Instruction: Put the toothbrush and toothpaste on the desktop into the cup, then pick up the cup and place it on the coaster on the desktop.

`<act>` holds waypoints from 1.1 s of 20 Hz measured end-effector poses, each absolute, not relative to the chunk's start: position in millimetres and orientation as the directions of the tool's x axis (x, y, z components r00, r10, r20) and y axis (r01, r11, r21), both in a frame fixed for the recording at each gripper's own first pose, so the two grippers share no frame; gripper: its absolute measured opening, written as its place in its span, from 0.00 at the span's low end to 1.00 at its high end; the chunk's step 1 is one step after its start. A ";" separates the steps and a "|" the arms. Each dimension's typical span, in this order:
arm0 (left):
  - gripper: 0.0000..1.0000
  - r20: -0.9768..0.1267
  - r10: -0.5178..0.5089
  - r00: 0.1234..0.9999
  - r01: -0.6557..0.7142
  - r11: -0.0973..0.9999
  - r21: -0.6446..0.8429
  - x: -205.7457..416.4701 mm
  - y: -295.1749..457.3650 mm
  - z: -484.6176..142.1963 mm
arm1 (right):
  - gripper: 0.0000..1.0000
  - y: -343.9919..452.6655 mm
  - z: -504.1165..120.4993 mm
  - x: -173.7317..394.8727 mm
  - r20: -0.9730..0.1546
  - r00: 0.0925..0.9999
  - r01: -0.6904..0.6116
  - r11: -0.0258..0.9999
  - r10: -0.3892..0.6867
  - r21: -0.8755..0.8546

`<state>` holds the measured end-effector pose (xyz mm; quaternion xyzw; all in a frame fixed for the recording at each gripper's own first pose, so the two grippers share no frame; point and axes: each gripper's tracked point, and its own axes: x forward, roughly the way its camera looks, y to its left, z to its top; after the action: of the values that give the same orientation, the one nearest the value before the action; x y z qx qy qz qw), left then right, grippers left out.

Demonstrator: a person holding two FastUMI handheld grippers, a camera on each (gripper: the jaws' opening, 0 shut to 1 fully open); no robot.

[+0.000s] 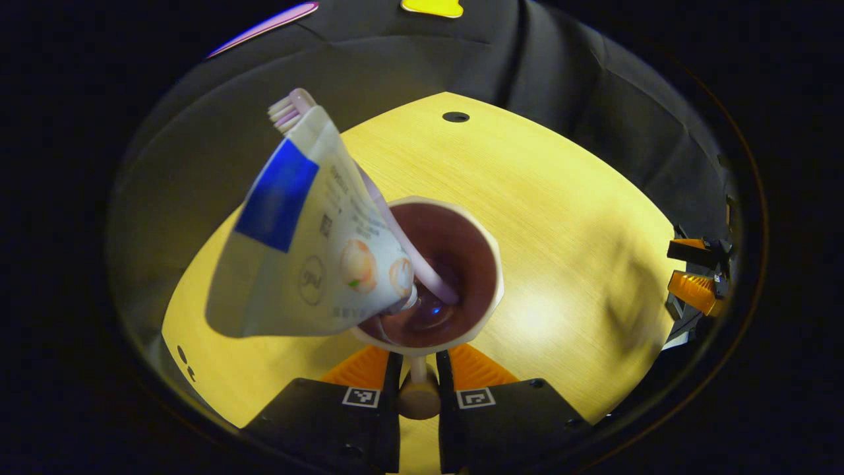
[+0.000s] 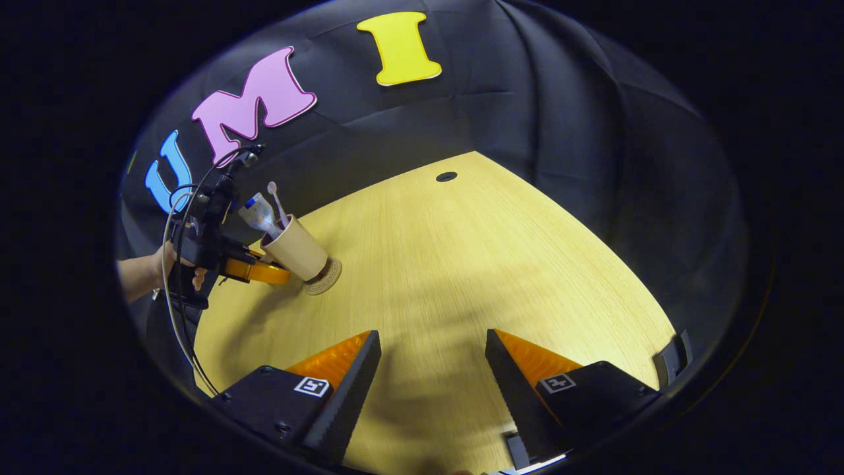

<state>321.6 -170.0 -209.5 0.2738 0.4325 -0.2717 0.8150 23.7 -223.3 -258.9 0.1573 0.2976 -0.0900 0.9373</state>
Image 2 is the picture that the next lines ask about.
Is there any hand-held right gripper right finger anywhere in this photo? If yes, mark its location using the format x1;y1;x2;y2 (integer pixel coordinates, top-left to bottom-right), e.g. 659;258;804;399
485;328;661;464

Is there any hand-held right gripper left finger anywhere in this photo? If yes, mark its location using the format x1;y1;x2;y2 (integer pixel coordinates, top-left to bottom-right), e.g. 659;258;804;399
211;329;382;467

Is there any white toothpaste tube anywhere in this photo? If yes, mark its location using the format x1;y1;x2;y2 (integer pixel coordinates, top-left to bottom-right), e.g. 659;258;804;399
238;193;284;239

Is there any beige cup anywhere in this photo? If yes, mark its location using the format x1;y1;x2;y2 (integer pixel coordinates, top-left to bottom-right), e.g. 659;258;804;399
260;214;329;282

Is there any pale pink toothbrush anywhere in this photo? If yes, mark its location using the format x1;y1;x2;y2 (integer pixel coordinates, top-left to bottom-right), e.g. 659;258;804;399
267;181;291;230

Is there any round cork coaster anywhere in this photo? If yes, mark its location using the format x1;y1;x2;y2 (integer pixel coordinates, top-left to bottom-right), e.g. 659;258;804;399
303;257;343;296

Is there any wooden desktop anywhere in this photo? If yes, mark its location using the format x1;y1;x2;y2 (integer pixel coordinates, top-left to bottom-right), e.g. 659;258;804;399
193;150;678;475

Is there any black backdrop cloth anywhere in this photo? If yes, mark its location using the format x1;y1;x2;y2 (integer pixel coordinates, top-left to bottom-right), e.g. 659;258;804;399
115;0;749;396

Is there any white cable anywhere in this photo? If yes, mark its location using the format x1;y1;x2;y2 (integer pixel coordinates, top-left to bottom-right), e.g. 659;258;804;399
162;191;212;390

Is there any black cable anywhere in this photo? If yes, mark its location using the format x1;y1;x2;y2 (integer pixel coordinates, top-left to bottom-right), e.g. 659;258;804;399
173;146;261;396

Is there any dark grey bracket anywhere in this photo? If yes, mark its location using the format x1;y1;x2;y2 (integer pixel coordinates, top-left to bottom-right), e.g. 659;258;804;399
653;329;694;390

